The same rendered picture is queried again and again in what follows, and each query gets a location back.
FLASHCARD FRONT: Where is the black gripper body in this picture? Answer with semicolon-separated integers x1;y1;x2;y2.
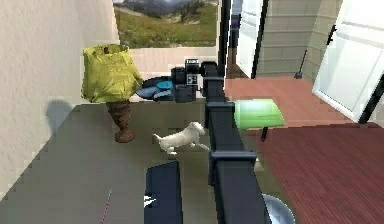
170;66;198;103

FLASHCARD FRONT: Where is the black door handle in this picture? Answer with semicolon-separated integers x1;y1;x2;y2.
326;24;338;46

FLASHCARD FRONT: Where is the black vinyl record blue label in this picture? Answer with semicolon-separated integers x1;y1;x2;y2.
135;75;177;102

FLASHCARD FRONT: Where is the yellow shade brown table lamp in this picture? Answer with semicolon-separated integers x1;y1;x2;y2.
81;43;145;144

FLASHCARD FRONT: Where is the white room door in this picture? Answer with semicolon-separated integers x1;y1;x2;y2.
235;0;265;80
312;0;384;123

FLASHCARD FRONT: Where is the window with landscape view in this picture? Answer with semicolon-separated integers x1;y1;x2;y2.
112;0;220;50

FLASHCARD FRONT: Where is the red pencil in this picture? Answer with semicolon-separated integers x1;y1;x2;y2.
99;187;113;224

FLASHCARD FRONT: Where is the black stick with base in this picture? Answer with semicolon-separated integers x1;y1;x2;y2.
294;49;309;80

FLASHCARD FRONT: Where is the white dog figurine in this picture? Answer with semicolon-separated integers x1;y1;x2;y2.
152;121;211;156

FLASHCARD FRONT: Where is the black laptop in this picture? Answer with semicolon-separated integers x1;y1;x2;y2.
143;160;184;224

